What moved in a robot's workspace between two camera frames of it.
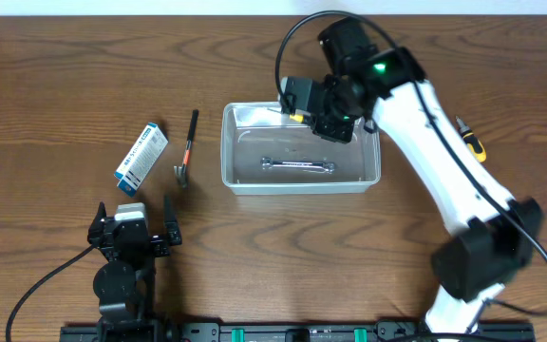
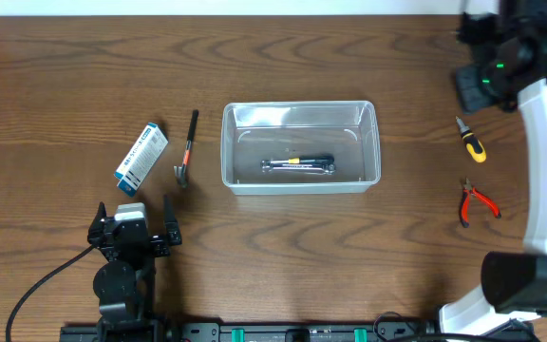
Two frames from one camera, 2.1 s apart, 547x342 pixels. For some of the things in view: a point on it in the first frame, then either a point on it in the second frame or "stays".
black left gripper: [161, 248] stays
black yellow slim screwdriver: [297, 118] to [312, 160]
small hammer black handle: [182, 171] stays
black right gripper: [322, 125] to [471, 91]
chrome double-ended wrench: [267, 162] stays
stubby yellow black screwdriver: [473, 145] stays
